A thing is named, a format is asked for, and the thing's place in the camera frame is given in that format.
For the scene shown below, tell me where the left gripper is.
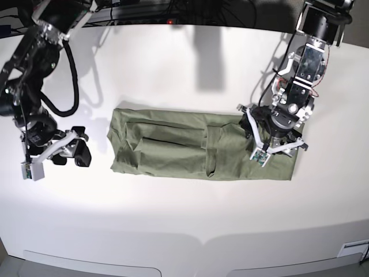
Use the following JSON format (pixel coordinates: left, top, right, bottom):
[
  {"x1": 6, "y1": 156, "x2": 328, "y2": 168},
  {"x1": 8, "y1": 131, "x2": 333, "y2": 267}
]
[{"x1": 240, "y1": 105, "x2": 300, "y2": 158}]

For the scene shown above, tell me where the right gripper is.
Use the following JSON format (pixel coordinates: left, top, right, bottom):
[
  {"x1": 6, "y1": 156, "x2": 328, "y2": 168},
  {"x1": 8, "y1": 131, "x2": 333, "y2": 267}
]
[{"x1": 25, "y1": 119, "x2": 92, "y2": 168}]

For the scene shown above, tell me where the olive green T-shirt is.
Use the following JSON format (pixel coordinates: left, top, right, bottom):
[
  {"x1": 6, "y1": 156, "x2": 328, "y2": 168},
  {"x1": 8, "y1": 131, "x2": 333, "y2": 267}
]
[{"x1": 107, "y1": 108, "x2": 296, "y2": 181}]

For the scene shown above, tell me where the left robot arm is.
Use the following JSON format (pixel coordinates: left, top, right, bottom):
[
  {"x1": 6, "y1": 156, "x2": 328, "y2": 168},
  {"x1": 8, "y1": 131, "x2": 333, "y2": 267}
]
[{"x1": 238, "y1": 1, "x2": 354, "y2": 166}]

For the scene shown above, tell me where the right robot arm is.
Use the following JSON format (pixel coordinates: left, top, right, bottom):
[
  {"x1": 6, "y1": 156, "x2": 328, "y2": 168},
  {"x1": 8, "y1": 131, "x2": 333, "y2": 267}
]
[{"x1": 1, "y1": 1, "x2": 97, "y2": 170}]

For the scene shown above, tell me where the white label sticker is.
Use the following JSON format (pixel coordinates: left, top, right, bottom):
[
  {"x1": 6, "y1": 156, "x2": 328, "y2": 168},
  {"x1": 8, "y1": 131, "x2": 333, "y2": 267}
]
[{"x1": 337, "y1": 241, "x2": 368, "y2": 257}]

